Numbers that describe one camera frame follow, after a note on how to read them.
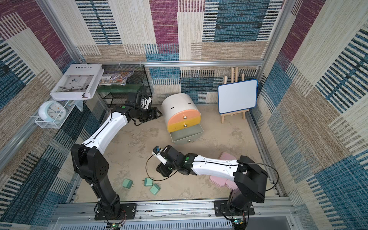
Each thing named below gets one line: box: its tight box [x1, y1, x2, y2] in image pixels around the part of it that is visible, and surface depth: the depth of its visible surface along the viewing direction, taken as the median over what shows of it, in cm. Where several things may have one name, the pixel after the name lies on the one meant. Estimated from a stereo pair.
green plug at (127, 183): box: [121, 178, 135, 189], surface depth 83 cm
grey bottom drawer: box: [168, 123, 205, 145], surface depth 95 cm
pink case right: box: [225, 179, 239, 191], surface depth 81 cm
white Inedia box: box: [49, 63, 105, 100], surface depth 77 cm
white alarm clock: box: [38, 100, 68, 122], surface depth 66 cm
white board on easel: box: [217, 67, 258, 124], surface depth 104 cm
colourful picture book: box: [99, 70, 135, 86], surface depth 85 cm
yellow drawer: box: [167, 116, 202, 133], surface depth 93 cm
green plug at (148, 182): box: [141, 177, 154, 187], surface depth 83 cm
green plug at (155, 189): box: [149, 183, 161, 196], surface depth 81 cm
